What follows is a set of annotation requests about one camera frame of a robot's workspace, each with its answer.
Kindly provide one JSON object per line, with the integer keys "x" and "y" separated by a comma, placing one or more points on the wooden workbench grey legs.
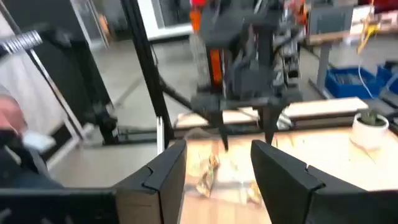
{"x": 323, "y": 62}

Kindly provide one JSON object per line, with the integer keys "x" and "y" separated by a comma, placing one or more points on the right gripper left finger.
{"x": 164, "y": 193}

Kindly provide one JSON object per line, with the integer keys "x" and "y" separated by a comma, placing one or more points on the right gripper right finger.
{"x": 283, "y": 186}

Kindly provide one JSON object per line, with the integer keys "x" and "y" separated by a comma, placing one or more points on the blue plastic storage bin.
{"x": 345, "y": 85}
{"x": 388, "y": 77}

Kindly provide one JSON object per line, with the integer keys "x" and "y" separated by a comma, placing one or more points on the black camera tripod stand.
{"x": 71, "y": 81}

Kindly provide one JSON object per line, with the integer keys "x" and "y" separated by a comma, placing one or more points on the clear plastic bin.
{"x": 224, "y": 174}

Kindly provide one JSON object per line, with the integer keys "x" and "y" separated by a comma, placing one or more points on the black aluminium frame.
{"x": 146, "y": 62}

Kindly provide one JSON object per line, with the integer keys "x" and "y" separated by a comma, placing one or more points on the person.
{"x": 12, "y": 115}

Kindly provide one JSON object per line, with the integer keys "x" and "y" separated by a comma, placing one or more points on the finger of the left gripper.
{"x": 220, "y": 124}
{"x": 272, "y": 121}

